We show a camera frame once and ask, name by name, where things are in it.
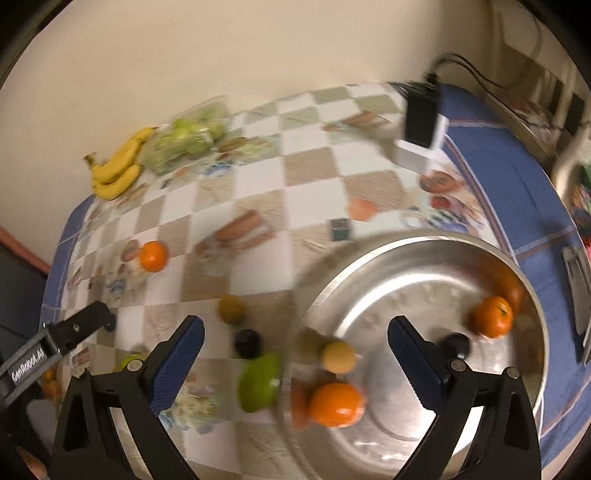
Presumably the small green mango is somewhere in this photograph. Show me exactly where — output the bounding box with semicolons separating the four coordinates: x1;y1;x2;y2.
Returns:
119;353;147;370

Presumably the orange tangerine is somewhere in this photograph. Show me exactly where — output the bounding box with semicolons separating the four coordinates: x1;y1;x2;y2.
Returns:
139;241;169;273
470;296;514;339

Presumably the tan longan fruit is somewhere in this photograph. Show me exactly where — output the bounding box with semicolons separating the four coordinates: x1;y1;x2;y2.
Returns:
217;295;246;325

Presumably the orange tangerine edge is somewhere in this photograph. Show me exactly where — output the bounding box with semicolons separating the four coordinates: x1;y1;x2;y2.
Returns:
308;382;365;428

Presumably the lower yellow banana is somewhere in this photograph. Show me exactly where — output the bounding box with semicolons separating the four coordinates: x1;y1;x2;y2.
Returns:
92;164;142;201

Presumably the yellow banana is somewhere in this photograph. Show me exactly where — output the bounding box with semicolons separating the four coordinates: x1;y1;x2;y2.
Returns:
92;164;142;201
84;127;156;184

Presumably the large steel bowl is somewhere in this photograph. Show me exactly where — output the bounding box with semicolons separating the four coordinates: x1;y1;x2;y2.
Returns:
280;231;549;479

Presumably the upper yellow banana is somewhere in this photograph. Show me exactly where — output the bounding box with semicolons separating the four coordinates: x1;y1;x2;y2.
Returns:
84;127;156;184

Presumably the checkered printed tablecloth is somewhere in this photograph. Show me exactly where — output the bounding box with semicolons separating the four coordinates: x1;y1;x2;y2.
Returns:
42;83;590;479

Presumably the grey phone stand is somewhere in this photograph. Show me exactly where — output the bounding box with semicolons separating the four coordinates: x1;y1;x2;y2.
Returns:
562;246;590;365

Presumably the clear box of green fruit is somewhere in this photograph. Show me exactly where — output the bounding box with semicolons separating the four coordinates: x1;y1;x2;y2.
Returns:
137;96;229;176

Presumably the white socket block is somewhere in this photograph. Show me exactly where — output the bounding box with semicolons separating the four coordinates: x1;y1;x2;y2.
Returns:
392;114;449;175

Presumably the white plastic chair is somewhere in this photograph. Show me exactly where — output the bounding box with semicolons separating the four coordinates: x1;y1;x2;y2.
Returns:
489;1;590;204

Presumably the black power adapter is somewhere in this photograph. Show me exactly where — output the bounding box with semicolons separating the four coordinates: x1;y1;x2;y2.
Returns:
405;72;440;148

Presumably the black cable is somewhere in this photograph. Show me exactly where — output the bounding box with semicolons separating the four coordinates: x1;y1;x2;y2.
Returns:
427;52;569;139

